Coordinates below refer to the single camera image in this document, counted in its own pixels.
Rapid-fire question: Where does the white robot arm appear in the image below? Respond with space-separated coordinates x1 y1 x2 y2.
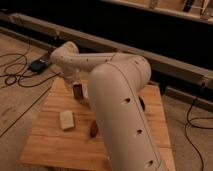
50 41 167 171

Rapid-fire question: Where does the brown rectangular block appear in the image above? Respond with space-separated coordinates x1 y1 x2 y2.
73 84 83 99

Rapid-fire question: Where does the blue power adapter box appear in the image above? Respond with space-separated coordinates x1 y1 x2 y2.
28 60 48 74

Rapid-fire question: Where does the brown oblong object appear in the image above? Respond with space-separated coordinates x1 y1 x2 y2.
90 120 98 138

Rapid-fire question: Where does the wooden board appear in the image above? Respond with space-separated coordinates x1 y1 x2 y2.
20 78 176 171

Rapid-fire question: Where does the black floor cable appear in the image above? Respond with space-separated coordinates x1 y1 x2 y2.
0 39 63 89

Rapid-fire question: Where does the black cable at right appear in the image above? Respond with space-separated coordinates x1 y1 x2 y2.
184 82 213 171

